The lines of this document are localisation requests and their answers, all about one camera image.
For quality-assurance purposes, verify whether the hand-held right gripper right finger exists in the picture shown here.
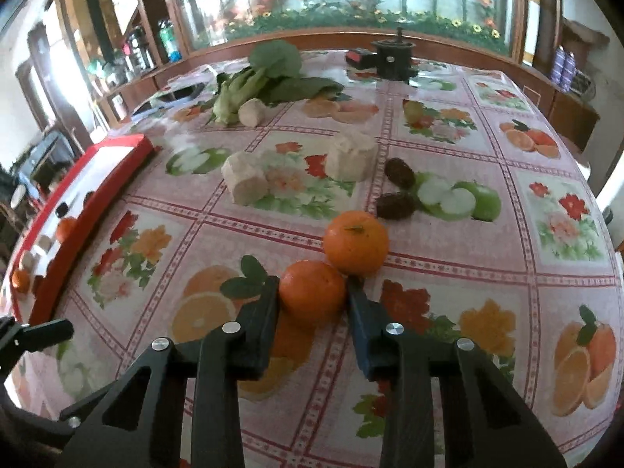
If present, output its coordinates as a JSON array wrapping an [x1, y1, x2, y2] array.
[[345, 275, 569, 468]]

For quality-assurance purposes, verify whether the large tangerine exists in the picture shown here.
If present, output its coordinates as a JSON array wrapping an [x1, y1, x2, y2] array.
[[56, 217, 79, 243]]

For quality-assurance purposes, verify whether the fruit and flower printed tablecloth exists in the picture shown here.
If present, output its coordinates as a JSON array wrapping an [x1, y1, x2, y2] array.
[[0, 49, 624, 468]]

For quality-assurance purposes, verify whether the red rimmed white tray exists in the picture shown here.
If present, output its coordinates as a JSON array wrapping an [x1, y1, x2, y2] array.
[[7, 135, 156, 323]]

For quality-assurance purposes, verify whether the cardboard box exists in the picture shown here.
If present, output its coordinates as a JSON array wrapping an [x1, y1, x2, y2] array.
[[560, 17, 610, 47]]

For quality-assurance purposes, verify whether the steel thermos flask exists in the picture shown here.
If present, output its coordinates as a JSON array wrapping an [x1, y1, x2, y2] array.
[[124, 27, 149, 71]]

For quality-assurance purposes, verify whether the green bok choy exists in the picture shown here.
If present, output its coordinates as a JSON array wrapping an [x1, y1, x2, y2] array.
[[212, 40, 303, 125]]

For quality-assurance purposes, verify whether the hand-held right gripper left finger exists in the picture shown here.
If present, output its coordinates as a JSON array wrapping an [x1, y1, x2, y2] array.
[[58, 275, 281, 468]]

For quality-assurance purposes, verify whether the dark green leaf vegetable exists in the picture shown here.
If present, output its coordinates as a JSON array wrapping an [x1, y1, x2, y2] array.
[[266, 75, 346, 105]]

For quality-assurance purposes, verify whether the red and black box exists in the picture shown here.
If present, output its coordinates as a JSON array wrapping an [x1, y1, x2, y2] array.
[[345, 49, 378, 68]]

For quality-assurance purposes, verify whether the green plastic bottle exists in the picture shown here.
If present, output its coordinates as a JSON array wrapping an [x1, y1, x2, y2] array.
[[157, 19, 182, 62]]

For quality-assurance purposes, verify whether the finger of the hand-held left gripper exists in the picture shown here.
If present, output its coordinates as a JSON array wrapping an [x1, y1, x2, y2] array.
[[14, 318, 75, 352], [0, 389, 107, 438]]

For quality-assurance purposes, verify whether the wooden shelf cabinet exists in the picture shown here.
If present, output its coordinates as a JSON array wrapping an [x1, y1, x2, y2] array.
[[53, 0, 196, 122]]

